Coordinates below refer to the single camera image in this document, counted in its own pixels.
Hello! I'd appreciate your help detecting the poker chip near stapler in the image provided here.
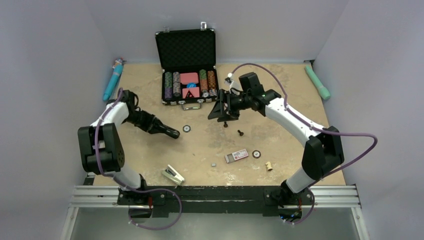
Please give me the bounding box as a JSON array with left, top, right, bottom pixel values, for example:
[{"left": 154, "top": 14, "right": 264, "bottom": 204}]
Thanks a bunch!
[{"left": 182, "top": 125, "right": 192, "bottom": 133}]

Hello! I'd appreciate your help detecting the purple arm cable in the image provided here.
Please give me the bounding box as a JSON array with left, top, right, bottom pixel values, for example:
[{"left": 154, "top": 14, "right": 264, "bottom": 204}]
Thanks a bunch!
[
  {"left": 228, "top": 62, "right": 379, "bottom": 186},
  {"left": 94, "top": 87, "right": 124, "bottom": 180}
]

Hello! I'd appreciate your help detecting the brown poker chip right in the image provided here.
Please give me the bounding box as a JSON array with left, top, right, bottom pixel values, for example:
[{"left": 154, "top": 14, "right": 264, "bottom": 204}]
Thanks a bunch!
[{"left": 252, "top": 150, "right": 262, "bottom": 159}]

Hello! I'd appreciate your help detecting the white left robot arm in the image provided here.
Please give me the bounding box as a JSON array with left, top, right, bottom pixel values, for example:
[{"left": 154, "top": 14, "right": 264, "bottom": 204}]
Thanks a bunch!
[{"left": 77, "top": 88, "right": 180, "bottom": 205}]

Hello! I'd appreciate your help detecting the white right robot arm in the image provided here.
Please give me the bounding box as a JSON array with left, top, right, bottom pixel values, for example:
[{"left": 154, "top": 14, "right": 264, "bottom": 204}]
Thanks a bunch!
[{"left": 208, "top": 72, "right": 345, "bottom": 204}]

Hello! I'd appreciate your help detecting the red white staple box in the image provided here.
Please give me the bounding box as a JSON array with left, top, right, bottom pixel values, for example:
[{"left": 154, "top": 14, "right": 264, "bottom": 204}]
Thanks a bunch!
[{"left": 224, "top": 149, "right": 249, "bottom": 164}]

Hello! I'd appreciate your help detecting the black poker chip case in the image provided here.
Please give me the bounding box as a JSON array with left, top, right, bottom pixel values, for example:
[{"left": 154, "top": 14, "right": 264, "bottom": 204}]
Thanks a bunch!
[{"left": 155, "top": 22, "right": 219, "bottom": 108}]

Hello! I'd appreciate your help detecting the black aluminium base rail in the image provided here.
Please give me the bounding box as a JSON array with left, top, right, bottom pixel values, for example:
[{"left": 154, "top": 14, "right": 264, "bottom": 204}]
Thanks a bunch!
[{"left": 70, "top": 185, "right": 361, "bottom": 220}]

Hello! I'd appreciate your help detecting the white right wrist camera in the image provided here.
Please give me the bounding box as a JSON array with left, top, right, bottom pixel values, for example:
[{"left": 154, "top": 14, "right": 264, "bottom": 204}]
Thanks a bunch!
[{"left": 224, "top": 72, "right": 240, "bottom": 95}]

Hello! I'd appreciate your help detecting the black stapler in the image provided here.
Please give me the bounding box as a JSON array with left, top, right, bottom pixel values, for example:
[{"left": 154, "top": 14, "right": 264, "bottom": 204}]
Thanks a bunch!
[{"left": 158, "top": 125, "right": 181, "bottom": 140}]

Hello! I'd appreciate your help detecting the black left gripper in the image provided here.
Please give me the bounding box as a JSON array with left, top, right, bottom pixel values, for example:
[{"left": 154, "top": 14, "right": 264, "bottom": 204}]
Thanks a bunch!
[{"left": 123, "top": 110, "right": 165, "bottom": 134}]

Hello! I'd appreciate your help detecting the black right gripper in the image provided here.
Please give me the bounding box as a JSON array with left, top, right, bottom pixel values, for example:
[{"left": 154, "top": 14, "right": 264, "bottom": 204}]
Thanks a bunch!
[{"left": 208, "top": 88, "right": 252, "bottom": 123}]

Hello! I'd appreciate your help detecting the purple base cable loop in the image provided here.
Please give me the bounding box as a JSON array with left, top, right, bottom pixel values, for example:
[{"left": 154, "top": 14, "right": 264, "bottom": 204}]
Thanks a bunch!
[{"left": 128, "top": 188, "right": 183, "bottom": 232}]

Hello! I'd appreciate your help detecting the green marker pen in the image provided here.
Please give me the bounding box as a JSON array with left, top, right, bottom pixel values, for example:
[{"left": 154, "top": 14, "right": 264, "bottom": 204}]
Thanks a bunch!
[{"left": 304, "top": 65, "right": 331, "bottom": 100}]

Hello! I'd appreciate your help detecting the blue marker pen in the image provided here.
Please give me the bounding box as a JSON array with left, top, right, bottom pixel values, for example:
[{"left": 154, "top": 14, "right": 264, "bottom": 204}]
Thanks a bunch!
[{"left": 102, "top": 57, "right": 125, "bottom": 102}]

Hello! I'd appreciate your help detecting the white chess rook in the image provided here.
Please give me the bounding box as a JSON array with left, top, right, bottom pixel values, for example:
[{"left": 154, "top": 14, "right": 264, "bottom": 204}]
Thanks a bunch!
[{"left": 265, "top": 161, "right": 273, "bottom": 172}]

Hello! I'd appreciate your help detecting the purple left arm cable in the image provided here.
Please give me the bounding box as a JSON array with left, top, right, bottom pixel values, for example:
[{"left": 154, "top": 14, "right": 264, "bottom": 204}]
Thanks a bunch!
[{"left": 94, "top": 87, "right": 124, "bottom": 180}]

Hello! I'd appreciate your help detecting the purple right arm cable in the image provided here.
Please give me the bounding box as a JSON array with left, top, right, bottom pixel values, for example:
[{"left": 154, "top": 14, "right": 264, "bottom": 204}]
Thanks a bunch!
[{"left": 228, "top": 62, "right": 379, "bottom": 186}]

